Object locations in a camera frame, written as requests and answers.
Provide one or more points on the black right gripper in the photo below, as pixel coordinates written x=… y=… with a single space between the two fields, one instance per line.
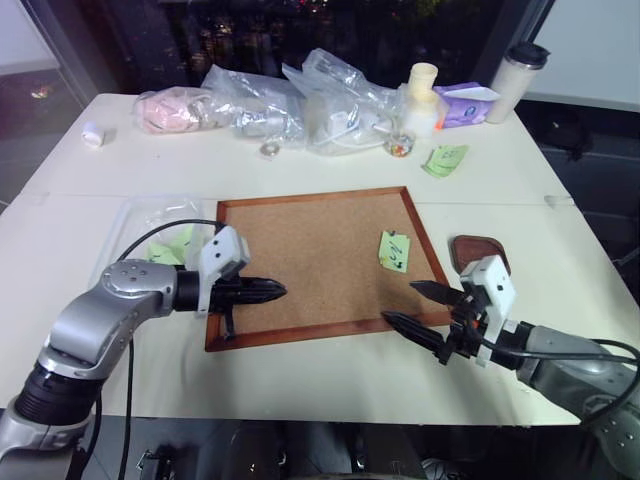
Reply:
x=462 y=327

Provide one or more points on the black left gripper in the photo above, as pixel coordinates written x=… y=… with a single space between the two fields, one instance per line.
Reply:
x=226 y=296

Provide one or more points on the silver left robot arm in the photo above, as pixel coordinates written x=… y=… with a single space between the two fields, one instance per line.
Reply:
x=95 y=320

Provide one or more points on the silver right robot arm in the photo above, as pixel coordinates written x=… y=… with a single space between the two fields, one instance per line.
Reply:
x=565 y=355

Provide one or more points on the wood-framed cork board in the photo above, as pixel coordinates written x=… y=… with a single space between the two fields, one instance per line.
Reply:
x=320 y=260

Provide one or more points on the green handwritten sticky note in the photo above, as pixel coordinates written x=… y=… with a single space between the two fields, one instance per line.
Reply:
x=395 y=252

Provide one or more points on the glass bowl of coloured pins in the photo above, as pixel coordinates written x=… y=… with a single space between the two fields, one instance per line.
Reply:
x=400 y=145

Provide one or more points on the brown wooden tray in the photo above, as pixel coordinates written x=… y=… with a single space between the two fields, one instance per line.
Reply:
x=475 y=247

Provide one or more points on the clear bag with green notes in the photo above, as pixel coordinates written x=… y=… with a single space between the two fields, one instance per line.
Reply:
x=150 y=225

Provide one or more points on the clear tape roll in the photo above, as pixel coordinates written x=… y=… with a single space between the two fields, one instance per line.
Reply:
x=270 y=150

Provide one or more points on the loose green paper notes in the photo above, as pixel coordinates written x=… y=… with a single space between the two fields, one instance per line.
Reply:
x=445 y=160

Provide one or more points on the crumpled clear plastic bag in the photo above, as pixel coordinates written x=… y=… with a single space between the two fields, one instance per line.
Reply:
x=255 y=107

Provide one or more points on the bag with pink contents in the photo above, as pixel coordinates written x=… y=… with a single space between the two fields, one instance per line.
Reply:
x=167 y=112

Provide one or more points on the purple tissue pack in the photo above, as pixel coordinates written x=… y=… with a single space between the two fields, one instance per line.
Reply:
x=465 y=105

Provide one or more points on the cream plastic bottle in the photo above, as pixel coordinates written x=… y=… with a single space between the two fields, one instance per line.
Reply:
x=422 y=100

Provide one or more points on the black bag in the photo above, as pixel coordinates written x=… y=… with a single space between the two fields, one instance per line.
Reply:
x=565 y=132

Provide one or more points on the small white container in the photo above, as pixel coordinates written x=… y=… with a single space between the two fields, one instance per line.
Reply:
x=94 y=134

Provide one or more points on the white tumbler with black lid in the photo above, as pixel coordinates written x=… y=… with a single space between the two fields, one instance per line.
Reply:
x=512 y=82

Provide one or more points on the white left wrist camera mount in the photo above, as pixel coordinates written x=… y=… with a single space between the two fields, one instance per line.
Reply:
x=225 y=250

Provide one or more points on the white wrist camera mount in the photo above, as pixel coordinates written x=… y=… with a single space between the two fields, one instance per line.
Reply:
x=225 y=250
x=495 y=285

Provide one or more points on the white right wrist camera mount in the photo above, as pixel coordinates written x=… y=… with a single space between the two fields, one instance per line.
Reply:
x=495 y=285

